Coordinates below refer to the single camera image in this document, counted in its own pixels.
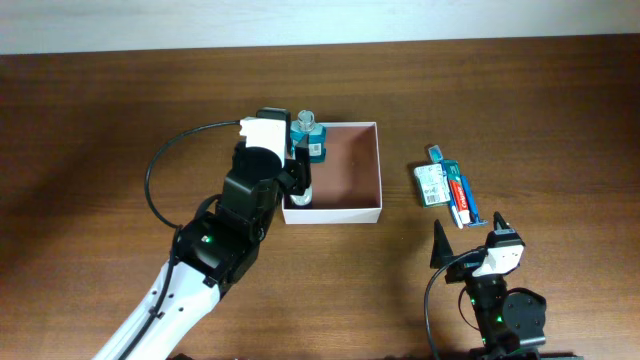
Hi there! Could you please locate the red green toothpaste tube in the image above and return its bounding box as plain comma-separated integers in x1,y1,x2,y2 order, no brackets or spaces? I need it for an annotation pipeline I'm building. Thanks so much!
442,160,471,226

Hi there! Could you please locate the clear soap pump bottle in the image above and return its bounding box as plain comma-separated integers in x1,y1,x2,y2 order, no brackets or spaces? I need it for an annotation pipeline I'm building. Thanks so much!
289,186,313,208

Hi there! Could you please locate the blue disposable razor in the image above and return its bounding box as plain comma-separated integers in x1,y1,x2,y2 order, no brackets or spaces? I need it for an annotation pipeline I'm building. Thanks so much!
461,175,488,227

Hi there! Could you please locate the teal mouthwash bottle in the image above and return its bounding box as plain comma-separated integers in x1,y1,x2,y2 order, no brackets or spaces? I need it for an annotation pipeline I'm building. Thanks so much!
290,110,327,163

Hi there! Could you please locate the white cardboard box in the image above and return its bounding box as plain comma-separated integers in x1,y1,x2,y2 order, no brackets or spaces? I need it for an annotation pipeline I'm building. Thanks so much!
282,122,383,225

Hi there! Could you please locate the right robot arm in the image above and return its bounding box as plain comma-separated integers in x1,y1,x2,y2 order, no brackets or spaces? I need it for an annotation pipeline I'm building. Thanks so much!
424,212,547,359

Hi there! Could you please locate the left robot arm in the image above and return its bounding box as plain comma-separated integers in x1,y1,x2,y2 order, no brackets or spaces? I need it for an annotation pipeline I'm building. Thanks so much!
96,107,311,359

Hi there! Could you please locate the blue white toothbrush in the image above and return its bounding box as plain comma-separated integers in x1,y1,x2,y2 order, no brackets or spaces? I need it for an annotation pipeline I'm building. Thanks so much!
428,145,464,229

